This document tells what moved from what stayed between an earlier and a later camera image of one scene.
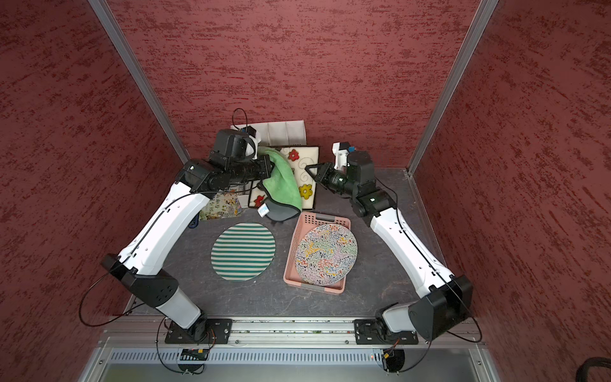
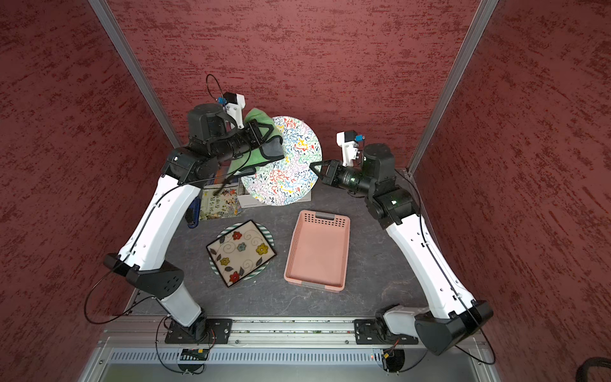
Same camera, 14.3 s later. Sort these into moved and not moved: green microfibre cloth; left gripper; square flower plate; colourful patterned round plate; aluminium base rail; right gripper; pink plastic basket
Moved: colourful patterned round plate; left gripper; green microfibre cloth; square flower plate
Not moved: right gripper; aluminium base rail; pink plastic basket
